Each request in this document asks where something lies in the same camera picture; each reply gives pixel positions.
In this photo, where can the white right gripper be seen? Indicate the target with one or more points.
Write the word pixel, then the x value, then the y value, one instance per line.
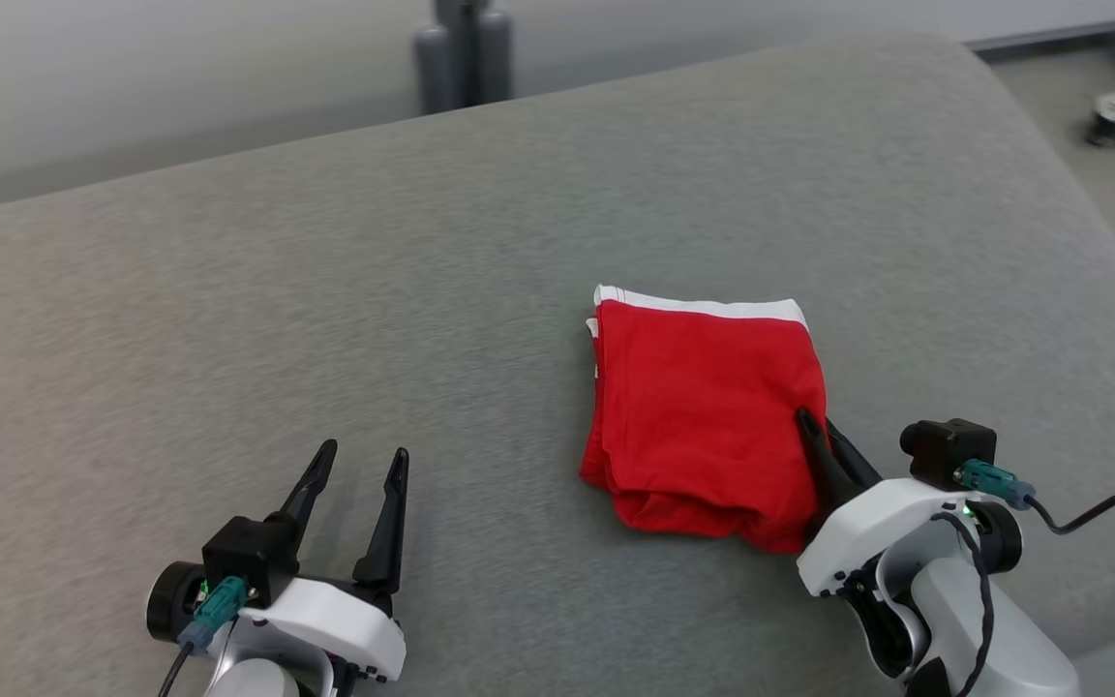
pixel 872 528

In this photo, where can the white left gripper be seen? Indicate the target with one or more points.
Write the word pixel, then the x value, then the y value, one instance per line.
pixel 325 620

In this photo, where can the red and white garment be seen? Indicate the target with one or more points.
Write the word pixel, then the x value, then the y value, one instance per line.
pixel 703 416

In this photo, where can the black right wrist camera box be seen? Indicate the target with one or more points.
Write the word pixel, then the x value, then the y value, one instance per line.
pixel 945 450

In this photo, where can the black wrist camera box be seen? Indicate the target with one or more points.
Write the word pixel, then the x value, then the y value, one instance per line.
pixel 945 450
pixel 248 557

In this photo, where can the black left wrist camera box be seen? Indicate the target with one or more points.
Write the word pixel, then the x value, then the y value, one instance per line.
pixel 248 557

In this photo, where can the grey wall partition post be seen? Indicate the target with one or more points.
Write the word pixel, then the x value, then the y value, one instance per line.
pixel 464 48

